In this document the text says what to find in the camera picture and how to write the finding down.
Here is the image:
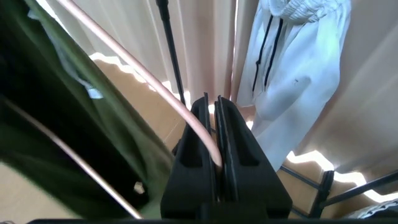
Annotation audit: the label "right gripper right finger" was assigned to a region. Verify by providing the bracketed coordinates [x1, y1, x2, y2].
[213, 95, 293, 218]

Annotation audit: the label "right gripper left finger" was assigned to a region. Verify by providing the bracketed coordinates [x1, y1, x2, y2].
[159, 91, 219, 219]

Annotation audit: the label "pale grey shorts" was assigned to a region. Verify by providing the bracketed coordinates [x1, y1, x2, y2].
[235, 0, 353, 172]

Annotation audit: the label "pink clothes hanger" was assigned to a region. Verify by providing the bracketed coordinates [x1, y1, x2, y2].
[0, 0, 224, 220]

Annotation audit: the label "green printed garment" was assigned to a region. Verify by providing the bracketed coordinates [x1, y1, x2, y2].
[0, 0, 175, 220]

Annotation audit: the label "black clothes rack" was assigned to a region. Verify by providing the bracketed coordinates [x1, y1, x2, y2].
[154, 0, 398, 219]

